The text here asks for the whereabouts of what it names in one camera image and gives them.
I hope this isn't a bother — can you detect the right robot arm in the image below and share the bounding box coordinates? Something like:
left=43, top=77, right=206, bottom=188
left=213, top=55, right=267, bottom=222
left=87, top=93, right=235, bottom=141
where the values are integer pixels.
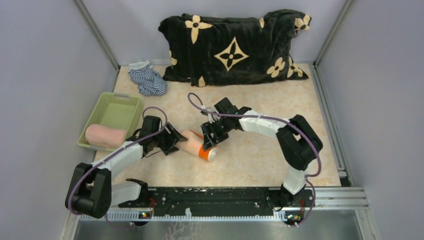
left=200, top=97, right=323, bottom=208

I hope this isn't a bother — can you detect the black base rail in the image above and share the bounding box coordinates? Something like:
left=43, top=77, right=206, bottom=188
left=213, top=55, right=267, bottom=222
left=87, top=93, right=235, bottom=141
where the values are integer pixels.
left=118, top=187, right=313, bottom=220

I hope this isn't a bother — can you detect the pink towel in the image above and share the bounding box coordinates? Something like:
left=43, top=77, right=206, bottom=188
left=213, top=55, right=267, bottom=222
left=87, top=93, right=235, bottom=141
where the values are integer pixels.
left=85, top=124, right=126, bottom=149

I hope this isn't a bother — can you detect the purple cable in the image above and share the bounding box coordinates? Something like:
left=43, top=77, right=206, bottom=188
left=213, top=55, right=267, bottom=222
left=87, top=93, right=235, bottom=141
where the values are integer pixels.
left=187, top=92, right=323, bottom=227
left=67, top=106, right=169, bottom=231

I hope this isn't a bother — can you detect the black floral pillow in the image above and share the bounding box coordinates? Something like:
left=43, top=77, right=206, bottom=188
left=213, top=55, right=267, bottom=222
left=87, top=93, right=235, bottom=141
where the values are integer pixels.
left=158, top=9, right=312, bottom=87

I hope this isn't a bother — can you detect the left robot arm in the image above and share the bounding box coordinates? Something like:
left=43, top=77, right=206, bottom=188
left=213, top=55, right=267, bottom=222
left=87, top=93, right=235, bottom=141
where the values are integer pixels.
left=65, top=115, right=188, bottom=219

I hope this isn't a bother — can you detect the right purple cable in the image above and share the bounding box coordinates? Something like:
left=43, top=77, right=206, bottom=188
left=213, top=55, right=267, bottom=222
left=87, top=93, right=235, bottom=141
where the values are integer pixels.
left=187, top=92, right=323, bottom=227

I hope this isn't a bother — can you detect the blue striped cloth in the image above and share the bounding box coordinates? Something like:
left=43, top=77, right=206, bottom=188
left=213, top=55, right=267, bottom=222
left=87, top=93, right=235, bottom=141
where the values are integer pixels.
left=128, top=60, right=168, bottom=97

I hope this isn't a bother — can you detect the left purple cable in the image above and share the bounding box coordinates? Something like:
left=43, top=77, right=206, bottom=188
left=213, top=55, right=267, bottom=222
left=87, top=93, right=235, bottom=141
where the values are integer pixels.
left=67, top=106, right=169, bottom=231

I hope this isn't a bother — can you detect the green plastic basket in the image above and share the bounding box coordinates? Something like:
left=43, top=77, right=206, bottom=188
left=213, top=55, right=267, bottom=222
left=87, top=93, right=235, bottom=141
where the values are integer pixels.
left=77, top=92, right=144, bottom=152

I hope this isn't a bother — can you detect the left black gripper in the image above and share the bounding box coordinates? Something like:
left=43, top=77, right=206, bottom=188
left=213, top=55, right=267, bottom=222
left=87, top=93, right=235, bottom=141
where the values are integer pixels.
left=152, top=122, right=187, bottom=156

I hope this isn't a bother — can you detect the orange white towel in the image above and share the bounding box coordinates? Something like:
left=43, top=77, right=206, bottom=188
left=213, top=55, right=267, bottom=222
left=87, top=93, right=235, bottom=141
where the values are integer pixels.
left=176, top=129, right=218, bottom=162

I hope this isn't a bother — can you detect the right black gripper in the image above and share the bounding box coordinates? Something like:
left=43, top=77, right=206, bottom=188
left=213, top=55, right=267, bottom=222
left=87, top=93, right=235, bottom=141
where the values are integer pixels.
left=200, top=117, right=232, bottom=151

